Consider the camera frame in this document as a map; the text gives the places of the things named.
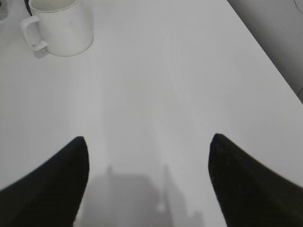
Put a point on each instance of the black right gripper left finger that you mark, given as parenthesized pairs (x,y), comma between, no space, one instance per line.
(49,196)

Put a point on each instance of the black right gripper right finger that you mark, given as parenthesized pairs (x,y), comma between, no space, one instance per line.
(249,193)

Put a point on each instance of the white ceramic mug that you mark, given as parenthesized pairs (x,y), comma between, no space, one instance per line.
(65,27)

